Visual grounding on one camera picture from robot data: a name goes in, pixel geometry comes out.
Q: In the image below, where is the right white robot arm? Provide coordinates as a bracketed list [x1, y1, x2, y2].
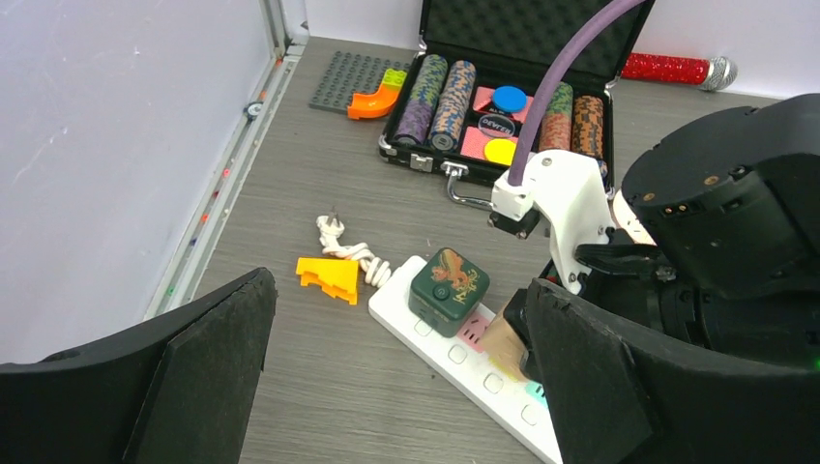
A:
[574, 94, 819, 371]

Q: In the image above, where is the orange toy block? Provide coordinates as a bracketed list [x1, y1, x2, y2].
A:
[347, 69, 407, 120]

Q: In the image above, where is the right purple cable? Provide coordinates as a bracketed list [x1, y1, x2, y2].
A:
[507, 0, 648, 189]

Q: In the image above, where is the black poker chip case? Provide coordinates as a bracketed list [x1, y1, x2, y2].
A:
[378, 0, 654, 197]

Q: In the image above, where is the dark green cube socket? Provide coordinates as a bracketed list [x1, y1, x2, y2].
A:
[408, 247, 490, 337]

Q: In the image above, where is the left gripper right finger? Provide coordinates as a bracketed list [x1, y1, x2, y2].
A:
[526, 278, 819, 463]

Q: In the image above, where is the red glitter microphone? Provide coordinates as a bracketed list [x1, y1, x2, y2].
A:
[621, 53, 738, 92]

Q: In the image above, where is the yellow plug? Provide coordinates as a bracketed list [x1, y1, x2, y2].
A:
[295, 257, 360, 305]

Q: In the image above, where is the long white colourful power strip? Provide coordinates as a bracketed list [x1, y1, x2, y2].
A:
[314, 214, 565, 464]

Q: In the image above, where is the grey building baseplate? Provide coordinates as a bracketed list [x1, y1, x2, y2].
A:
[308, 51, 410, 114]

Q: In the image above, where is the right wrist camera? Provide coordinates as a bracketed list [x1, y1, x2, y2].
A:
[491, 150, 615, 295]

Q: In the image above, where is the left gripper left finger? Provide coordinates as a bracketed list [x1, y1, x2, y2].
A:
[1, 268, 278, 463]

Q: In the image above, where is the tan cube socket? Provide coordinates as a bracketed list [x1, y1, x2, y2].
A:
[479, 312, 529, 382]

